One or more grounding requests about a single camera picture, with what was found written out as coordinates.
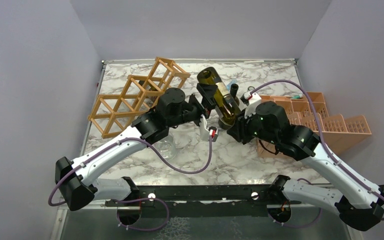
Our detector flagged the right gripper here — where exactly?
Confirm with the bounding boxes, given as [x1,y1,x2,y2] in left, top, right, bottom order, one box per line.
[227,106,279,145]

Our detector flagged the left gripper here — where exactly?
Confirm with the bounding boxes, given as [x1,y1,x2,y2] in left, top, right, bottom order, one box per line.
[167,84,219,133]

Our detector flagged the green wine bottle black top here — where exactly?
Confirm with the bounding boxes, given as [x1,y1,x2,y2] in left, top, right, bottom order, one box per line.
[217,83,241,130]

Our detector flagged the green wine bottle black neck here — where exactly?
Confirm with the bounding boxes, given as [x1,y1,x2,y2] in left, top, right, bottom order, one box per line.
[197,66,225,114]

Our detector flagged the clear round glass bottle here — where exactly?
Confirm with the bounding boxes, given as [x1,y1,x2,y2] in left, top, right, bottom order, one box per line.
[153,135,177,160]

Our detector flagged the green wine bottle brown label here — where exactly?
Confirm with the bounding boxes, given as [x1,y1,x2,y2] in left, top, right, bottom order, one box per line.
[139,80,165,107]

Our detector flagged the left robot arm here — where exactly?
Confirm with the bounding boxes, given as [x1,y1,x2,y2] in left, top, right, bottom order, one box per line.
[48,83,218,211]

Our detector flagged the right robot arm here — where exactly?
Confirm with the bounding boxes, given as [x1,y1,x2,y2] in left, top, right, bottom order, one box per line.
[227,101,384,231]

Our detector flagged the clear slim glass bottle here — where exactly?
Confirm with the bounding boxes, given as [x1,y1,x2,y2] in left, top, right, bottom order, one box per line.
[243,86,255,98]

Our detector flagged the orange plastic crate rack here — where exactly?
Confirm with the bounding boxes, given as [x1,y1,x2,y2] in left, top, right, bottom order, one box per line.
[255,91,372,161]

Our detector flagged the wooden wine rack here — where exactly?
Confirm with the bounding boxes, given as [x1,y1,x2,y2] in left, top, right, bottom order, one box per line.
[88,57,191,139]

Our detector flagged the blue highlighter pen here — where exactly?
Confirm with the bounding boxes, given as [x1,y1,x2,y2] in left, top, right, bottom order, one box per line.
[229,79,237,86]

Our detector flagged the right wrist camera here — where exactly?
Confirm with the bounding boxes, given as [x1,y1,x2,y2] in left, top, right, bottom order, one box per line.
[241,91,262,119]

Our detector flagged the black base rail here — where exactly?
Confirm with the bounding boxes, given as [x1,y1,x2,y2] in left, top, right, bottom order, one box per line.
[104,184,283,218]

